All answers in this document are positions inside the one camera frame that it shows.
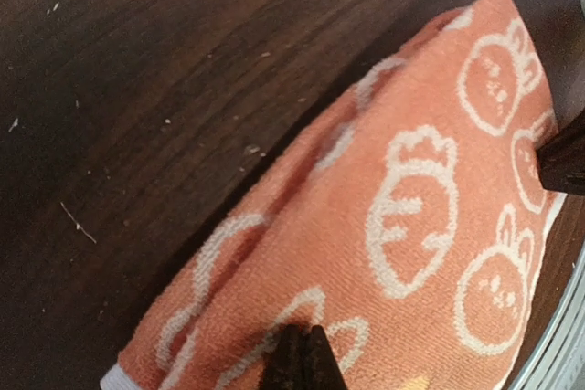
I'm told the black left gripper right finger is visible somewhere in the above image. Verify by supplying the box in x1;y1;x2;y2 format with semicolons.
301;325;347;390

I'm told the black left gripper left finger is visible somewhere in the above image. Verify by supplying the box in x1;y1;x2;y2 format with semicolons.
259;324;304;390

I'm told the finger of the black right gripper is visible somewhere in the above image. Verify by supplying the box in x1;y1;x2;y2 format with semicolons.
537;111;585;195

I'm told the orange bunny pattern towel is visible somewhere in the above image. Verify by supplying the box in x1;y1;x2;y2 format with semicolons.
100;0;564;389

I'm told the aluminium front rail base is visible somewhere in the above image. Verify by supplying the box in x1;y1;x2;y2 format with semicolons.
510;254;584;390

